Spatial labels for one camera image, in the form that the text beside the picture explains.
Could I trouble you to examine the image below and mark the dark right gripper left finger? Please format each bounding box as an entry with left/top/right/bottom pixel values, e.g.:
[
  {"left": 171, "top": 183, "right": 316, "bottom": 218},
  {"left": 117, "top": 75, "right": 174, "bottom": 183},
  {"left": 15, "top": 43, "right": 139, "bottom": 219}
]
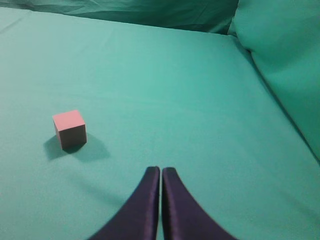
[{"left": 89, "top": 166, "right": 160, "bottom": 240}]

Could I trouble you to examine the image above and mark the green tablecloth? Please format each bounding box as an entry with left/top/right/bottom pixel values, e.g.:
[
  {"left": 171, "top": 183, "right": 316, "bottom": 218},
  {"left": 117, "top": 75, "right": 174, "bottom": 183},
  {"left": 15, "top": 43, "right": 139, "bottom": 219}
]
[{"left": 0, "top": 7, "right": 320, "bottom": 240}]

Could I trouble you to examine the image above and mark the pink cube block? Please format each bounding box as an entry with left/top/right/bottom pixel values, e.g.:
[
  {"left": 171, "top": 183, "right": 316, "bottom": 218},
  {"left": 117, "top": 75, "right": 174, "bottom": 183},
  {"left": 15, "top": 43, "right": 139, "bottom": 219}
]
[{"left": 52, "top": 109, "right": 87, "bottom": 150}]

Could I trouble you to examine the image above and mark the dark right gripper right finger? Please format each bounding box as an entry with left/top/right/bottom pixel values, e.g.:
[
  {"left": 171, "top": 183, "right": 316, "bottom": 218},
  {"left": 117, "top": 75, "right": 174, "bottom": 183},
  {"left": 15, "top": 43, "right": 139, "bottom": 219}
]
[{"left": 161, "top": 167, "right": 235, "bottom": 240}]

